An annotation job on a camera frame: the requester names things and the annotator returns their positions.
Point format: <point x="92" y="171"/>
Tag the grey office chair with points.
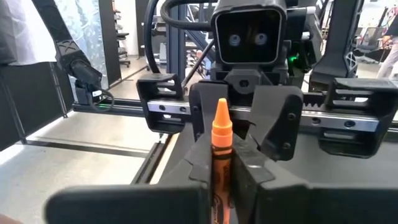
<point x="370" y="43"/>

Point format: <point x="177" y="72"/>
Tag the translucent plastic sheet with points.
<point x="84" y="31"/>

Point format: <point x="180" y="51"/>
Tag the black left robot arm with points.
<point x="339" y="46"/>

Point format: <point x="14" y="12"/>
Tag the dark blue metal post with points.
<point x="175" y="46"/>

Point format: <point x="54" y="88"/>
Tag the black partition panel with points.
<point x="31" y="99"/>

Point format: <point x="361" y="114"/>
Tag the black pillar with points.
<point x="109" y="37"/>

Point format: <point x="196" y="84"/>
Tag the black office chair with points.
<point x="122" y="37"/>

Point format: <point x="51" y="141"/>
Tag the orange crayon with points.
<point x="221" y="130"/>

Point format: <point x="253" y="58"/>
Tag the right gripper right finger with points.
<point x="245" y="174"/>

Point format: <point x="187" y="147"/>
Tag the person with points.
<point x="390" y="59"/>

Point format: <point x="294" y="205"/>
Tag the black robot head camera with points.
<point x="248" y="18"/>

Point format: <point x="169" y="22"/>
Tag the white cloth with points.
<point x="21" y="31"/>

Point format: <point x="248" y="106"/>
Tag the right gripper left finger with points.
<point x="203" y="161"/>

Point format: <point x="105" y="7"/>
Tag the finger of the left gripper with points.
<point x="276" y="124"/>
<point x="202" y="105"/>

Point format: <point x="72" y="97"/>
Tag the black aluminium table frame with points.
<point x="124" y="109"/>

